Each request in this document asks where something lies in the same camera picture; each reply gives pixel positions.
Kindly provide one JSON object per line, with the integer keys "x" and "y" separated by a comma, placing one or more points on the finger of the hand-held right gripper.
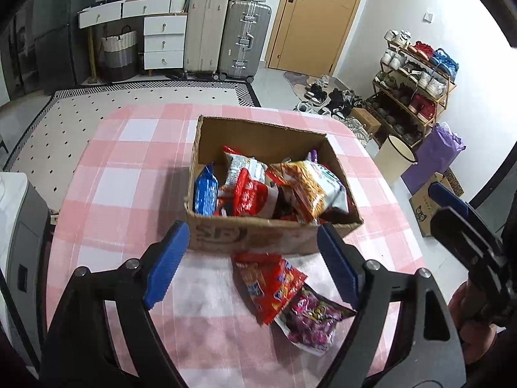
{"x": 448, "y": 196}
{"x": 456, "y": 230}

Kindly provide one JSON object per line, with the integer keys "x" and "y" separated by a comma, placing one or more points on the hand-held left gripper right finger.
{"x": 337, "y": 266}

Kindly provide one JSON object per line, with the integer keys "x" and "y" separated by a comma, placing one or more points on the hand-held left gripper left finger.
{"x": 167, "y": 266}

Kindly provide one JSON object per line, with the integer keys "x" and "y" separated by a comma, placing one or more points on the purple snack bag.
{"x": 311, "y": 323}

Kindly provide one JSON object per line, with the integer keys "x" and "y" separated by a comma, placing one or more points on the small red snack packet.
{"x": 262, "y": 287}

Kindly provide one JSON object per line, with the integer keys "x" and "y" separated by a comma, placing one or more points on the brown cardboard box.
{"x": 258, "y": 238}

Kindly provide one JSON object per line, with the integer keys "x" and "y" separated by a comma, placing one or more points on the orange noodle snack bag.
{"x": 311, "y": 186}

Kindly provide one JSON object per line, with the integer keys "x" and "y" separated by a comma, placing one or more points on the blue snack packet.
{"x": 206, "y": 190}

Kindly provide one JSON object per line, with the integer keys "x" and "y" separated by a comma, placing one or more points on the red and white snack packet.
{"x": 252, "y": 196}

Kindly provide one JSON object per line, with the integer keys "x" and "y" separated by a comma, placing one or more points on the thin purple packet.
{"x": 314, "y": 157}

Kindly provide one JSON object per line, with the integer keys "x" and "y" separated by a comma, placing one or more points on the white and red snack bag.
{"x": 238, "y": 161}

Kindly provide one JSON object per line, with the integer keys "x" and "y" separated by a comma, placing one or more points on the person's right hand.
{"x": 472, "y": 339}

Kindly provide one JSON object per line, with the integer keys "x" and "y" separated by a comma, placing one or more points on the printed cardboard box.
{"x": 422, "y": 210}

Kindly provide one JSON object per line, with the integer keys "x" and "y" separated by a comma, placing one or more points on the purple paper bag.
{"x": 436, "y": 157}

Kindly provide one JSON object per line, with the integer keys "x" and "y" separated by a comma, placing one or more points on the white bin with dark rim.
{"x": 391, "y": 165}

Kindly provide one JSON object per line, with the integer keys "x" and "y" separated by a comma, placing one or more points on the wooden shoe rack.
{"x": 440, "y": 103}

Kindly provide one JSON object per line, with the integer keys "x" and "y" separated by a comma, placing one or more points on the pink checked tablecloth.
{"x": 121, "y": 169}

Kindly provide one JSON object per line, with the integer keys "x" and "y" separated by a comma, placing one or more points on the small cardboard box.
{"x": 365, "y": 120}

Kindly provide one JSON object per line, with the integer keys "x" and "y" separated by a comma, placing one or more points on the grey appliance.
{"x": 24, "y": 242}

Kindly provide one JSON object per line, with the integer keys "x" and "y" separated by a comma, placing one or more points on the pile of shoes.
{"x": 335, "y": 101}

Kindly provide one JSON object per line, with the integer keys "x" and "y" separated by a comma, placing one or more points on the patterned floor rug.
{"x": 60, "y": 129}

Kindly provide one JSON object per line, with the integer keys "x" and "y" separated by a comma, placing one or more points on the grey door mat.
{"x": 295, "y": 83}

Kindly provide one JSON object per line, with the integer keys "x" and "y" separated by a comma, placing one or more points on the wooden door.
{"x": 319, "y": 28}

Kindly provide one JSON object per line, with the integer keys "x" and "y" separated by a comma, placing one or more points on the woven laundry basket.
{"x": 117, "y": 54}

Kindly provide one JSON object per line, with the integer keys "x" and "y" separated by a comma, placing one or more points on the white drawer desk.
{"x": 161, "y": 44}

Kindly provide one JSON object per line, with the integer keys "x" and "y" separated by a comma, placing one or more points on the beige suitcase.
{"x": 204, "y": 36}

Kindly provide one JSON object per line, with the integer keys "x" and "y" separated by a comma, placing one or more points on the grey refrigerator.
{"x": 60, "y": 56}

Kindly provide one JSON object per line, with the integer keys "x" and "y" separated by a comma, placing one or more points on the grey aluminium suitcase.
{"x": 242, "y": 36}

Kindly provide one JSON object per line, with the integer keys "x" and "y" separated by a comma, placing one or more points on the dark glass cabinet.
{"x": 24, "y": 56}

